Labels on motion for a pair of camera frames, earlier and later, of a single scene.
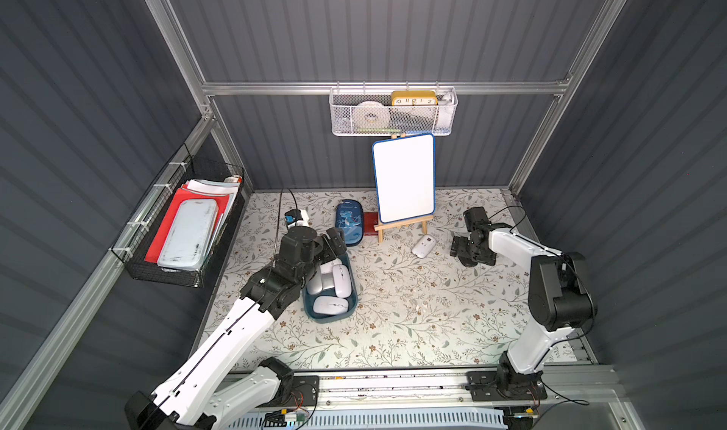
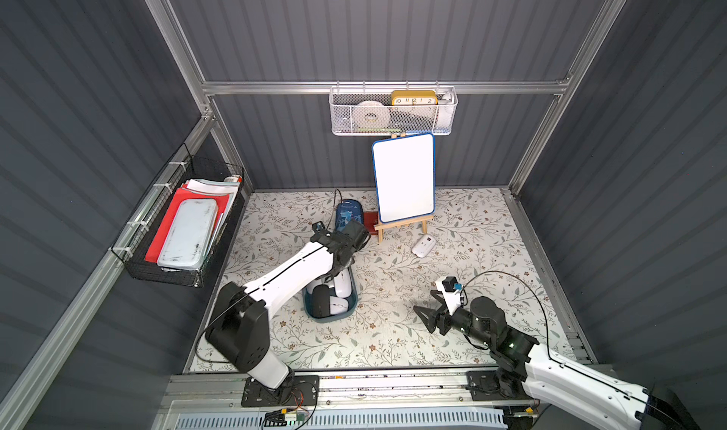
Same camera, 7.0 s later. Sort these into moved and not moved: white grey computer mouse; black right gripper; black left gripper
Moved: black right gripper; black left gripper
Not moved: white grey computer mouse
